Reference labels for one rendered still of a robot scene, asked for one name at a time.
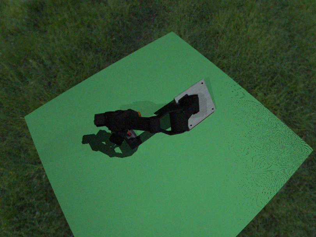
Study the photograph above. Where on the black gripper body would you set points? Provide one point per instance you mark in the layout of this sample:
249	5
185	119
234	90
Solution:
119	138

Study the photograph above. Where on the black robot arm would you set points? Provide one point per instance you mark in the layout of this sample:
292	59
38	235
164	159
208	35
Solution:
119	120

